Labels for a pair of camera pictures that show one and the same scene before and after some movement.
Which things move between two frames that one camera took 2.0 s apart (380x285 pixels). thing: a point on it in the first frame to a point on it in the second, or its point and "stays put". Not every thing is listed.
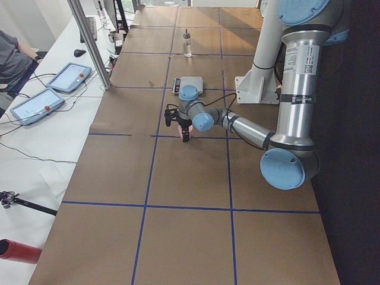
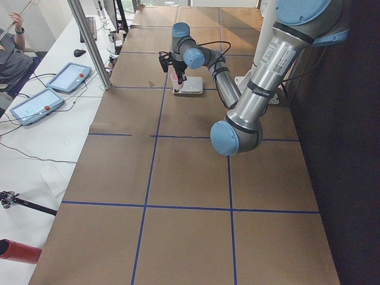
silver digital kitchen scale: x=196 y=81 stays put
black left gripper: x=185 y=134 to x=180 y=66
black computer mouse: x=78 y=53 stays put
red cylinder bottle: x=14 y=251 stays put
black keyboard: x=91 y=24 stays put
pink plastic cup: x=180 y=130 to x=176 y=87
